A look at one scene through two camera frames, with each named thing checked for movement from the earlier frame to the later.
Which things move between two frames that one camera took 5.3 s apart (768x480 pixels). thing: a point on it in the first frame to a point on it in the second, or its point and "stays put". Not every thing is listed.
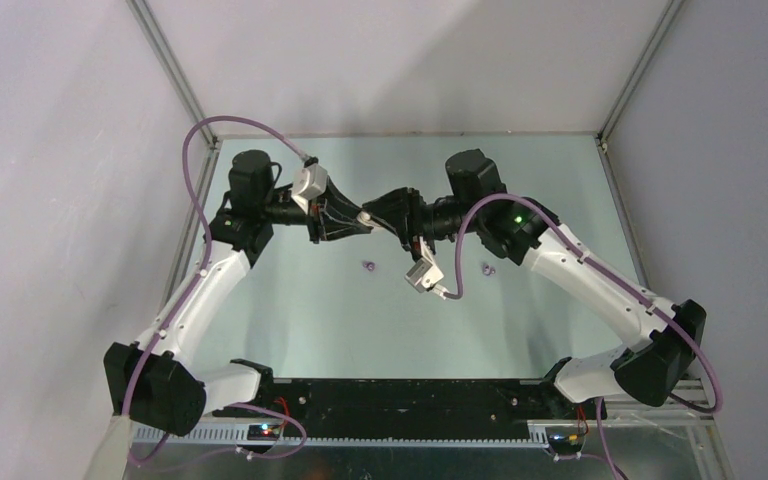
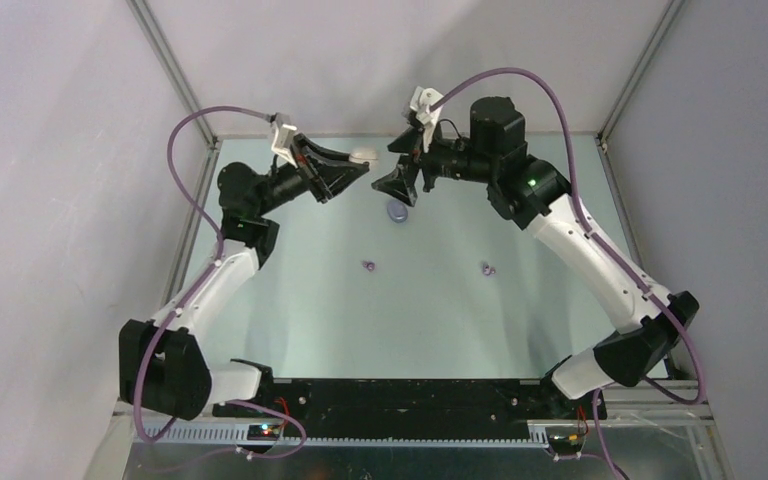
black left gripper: [324, 214] to [324, 178]
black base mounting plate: [352, 408] stays put
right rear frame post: [669, 14] stays put
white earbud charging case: [365, 218] to [361, 157]
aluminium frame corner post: [176, 73] stays put
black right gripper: [402, 211] to [400, 181]
